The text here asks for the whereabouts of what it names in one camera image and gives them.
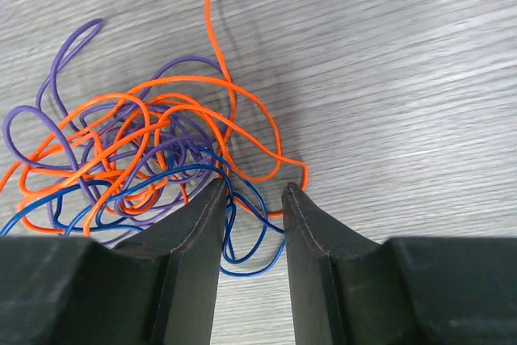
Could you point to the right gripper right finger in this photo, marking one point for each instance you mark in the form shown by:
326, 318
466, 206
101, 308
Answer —
348, 289

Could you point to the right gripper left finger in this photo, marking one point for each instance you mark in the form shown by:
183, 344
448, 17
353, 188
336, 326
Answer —
156, 287

